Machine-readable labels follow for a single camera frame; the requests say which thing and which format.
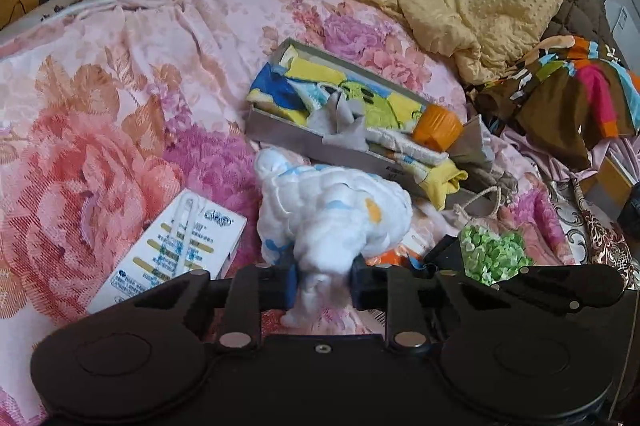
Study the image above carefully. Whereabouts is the beige drawstring pouch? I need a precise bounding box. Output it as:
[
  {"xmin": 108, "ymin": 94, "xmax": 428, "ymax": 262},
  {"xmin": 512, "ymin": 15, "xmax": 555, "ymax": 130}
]
[{"xmin": 452, "ymin": 168, "xmax": 521, "ymax": 219}]

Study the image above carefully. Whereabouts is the pink floral bedsheet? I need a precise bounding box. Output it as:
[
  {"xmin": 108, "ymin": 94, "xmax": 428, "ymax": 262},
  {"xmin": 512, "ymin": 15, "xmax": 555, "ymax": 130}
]
[{"xmin": 0, "ymin": 0, "xmax": 576, "ymax": 426}]

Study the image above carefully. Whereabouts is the grey box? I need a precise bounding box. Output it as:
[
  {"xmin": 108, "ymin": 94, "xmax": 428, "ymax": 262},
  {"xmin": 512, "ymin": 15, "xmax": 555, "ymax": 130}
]
[{"xmin": 243, "ymin": 37, "xmax": 506, "ymax": 217}]

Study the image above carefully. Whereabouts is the dark blue object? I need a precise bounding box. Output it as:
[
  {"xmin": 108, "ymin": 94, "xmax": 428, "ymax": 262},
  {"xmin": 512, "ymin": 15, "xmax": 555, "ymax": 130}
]
[{"xmin": 617, "ymin": 193, "xmax": 640, "ymax": 234}]

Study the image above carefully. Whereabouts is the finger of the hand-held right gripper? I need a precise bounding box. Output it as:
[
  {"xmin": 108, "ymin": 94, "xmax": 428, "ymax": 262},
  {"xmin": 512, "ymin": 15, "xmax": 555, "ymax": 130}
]
[{"xmin": 500, "ymin": 263, "xmax": 626, "ymax": 313}]

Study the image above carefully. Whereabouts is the yellow sock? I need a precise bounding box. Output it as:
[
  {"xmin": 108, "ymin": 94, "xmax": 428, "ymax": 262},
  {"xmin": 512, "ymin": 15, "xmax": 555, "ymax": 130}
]
[{"xmin": 417, "ymin": 158, "xmax": 468, "ymax": 211}]

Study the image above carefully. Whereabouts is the white cloth with blue print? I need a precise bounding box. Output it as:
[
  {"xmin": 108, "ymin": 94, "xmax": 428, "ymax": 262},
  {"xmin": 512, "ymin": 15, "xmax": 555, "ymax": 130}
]
[{"xmin": 254, "ymin": 148, "xmax": 413, "ymax": 327}]

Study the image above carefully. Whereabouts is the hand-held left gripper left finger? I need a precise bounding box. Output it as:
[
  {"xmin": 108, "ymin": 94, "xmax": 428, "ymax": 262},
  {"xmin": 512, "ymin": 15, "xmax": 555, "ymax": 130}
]
[{"xmin": 117, "ymin": 263, "xmax": 301, "ymax": 353}]

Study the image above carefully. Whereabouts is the white textured insole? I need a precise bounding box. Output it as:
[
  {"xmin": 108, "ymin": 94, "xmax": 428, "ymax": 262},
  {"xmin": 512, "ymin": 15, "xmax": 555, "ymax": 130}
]
[{"xmin": 367, "ymin": 128, "xmax": 451, "ymax": 167}]

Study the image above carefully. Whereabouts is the tan cardboard box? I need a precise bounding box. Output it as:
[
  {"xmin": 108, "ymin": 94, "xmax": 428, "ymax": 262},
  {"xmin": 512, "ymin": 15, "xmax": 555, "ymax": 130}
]
[{"xmin": 582, "ymin": 153, "xmax": 638, "ymax": 212}]

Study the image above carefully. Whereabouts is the grey cloth pouch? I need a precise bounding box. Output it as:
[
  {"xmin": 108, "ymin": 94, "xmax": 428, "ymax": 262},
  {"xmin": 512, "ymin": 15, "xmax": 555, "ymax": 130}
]
[{"xmin": 305, "ymin": 88, "xmax": 371, "ymax": 152}]

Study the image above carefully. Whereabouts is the cartoon print towel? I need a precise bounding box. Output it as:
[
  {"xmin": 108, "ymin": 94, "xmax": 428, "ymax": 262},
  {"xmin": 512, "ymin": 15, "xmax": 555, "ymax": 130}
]
[{"xmin": 248, "ymin": 47, "xmax": 426, "ymax": 132}]

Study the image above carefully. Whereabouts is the orange band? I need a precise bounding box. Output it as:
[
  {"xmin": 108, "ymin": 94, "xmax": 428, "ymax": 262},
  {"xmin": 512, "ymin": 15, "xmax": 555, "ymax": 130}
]
[{"xmin": 411, "ymin": 105, "xmax": 465, "ymax": 152}]

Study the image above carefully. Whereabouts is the grey face mask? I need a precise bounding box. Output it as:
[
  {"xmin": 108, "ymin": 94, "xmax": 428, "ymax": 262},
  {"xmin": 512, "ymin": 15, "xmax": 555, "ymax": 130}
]
[{"xmin": 447, "ymin": 116, "xmax": 496, "ymax": 172}]

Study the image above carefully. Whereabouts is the white and orange packet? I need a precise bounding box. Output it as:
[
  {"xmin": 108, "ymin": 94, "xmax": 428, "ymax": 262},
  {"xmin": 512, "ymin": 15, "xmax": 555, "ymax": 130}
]
[{"xmin": 365, "ymin": 236, "xmax": 426, "ymax": 272}]

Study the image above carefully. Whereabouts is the clear bag of green beads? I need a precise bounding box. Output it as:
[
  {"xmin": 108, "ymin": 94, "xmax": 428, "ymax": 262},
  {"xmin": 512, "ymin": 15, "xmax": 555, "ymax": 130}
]
[{"xmin": 457, "ymin": 223, "xmax": 536, "ymax": 284}]

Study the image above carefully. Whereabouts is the pink satin cloth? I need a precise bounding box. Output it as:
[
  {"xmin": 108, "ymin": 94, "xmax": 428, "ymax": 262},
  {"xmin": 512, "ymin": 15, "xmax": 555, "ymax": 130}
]
[{"xmin": 492, "ymin": 126, "xmax": 621, "ymax": 187}]

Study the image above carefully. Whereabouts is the white carton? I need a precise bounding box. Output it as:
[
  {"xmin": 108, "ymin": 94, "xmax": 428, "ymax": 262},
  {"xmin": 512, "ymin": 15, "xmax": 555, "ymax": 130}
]
[{"xmin": 87, "ymin": 188, "xmax": 248, "ymax": 314}]

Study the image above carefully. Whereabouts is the colourful striped brown garment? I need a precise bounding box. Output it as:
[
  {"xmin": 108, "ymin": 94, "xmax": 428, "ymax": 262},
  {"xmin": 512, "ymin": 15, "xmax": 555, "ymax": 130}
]
[{"xmin": 472, "ymin": 35, "xmax": 640, "ymax": 157}]

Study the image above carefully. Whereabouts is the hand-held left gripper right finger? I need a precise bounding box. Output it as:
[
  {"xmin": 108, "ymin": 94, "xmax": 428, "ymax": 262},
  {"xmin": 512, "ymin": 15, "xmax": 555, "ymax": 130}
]
[{"xmin": 349, "ymin": 263, "xmax": 521, "ymax": 353}]

